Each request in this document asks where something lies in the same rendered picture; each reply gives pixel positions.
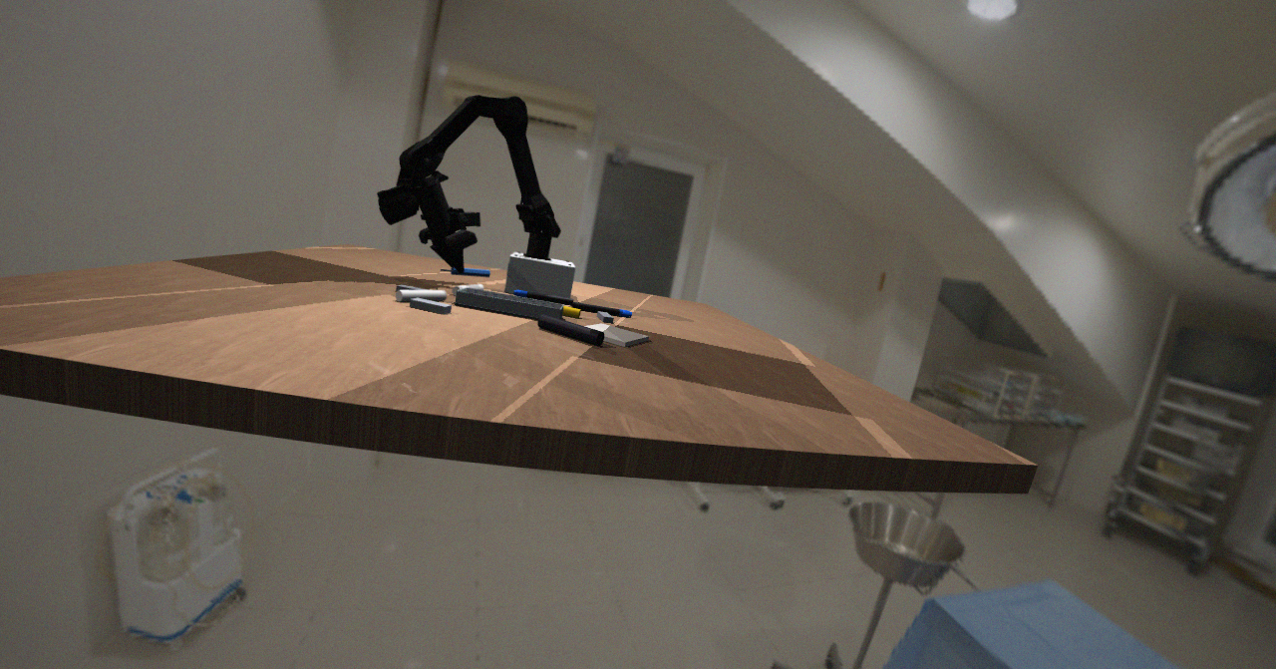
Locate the grey keyboard with white letter keys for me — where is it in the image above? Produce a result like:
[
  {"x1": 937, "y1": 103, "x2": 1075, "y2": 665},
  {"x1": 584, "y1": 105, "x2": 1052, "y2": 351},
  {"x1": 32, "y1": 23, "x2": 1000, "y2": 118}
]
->
[{"x1": 456, "y1": 287, "x2": 564, "y2": 320}]

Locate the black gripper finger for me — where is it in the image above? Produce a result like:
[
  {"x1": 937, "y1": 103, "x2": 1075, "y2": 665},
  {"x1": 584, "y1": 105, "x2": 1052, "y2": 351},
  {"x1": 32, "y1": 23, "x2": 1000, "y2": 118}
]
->
[
  {"x1": 440, "y1": 249, "x2": 464, "y2": 273},
  {"x1": 430, "y1": 245, "x2": 453, "y2": 267}
]

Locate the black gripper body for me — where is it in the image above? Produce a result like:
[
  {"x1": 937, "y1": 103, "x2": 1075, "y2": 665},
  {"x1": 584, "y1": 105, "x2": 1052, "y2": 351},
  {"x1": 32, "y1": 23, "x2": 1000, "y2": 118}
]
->
[{"x1": 419, "y1": 203, "x2": 479, "y2": 253}]

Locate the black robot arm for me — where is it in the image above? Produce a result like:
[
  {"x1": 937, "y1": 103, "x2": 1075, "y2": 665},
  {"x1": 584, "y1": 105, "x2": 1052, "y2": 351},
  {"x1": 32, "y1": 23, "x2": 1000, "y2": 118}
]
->
[{"x1": 376, "y1": 94, "x2": 561, "y2": 260}]

